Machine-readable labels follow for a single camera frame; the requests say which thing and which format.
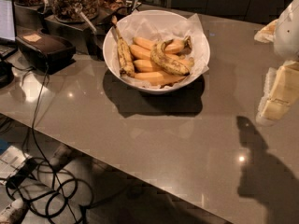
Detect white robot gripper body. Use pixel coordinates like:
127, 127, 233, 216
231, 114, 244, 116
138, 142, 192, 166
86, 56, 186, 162
274, 0, 299, 61

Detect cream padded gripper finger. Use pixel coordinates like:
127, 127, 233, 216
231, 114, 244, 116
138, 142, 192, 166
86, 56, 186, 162
256, 61, 299, 126
254, 20, 278, 43

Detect spotted brown ripe banana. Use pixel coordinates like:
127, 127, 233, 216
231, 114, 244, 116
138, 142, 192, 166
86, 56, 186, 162
150, 41, 190, 76

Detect yellow banana top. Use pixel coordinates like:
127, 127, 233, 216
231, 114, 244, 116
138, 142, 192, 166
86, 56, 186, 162
133, 35, 192, 54

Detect yellow banana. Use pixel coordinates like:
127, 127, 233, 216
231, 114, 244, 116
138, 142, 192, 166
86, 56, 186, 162
135, 71, 185, 86
129, 44, 194, 66
133, 35, 192, 54
133, 60, 161, 73

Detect white paper bowl liner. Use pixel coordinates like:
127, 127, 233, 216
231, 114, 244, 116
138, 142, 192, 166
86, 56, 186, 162
103, 10, 210, 94

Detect yellow banana bottom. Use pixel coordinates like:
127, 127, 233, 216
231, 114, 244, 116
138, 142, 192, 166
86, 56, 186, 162
135, 71, 185, 86

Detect dark spotted long banana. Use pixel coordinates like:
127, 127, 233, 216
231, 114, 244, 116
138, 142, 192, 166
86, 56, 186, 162
111, 15, 135, 77

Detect white round bowl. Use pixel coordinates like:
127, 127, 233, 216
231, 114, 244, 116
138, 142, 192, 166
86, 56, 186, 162
103, 10, 210, 94

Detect dark display stand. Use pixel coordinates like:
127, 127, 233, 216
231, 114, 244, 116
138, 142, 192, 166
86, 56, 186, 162
14, 4, 133, 57

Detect white scoop in jar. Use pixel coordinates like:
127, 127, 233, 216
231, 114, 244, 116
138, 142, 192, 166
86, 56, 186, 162
75, 7, 97, 35

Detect glass jar of nuts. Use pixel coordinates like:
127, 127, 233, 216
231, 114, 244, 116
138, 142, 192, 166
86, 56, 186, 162
48, 0, 98, 23

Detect black pouch case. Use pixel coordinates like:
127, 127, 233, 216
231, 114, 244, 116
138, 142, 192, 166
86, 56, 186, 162
16, 29, 76, 75

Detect laptop computer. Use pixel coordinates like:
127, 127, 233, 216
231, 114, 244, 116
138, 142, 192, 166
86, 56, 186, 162
0, 0, 18, 60

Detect paper sheet on floor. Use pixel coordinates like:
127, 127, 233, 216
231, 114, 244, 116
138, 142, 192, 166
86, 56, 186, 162
0, 146, 31, 185

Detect black cable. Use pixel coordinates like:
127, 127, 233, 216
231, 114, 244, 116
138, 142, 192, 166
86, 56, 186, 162
4, 63, 94, 224

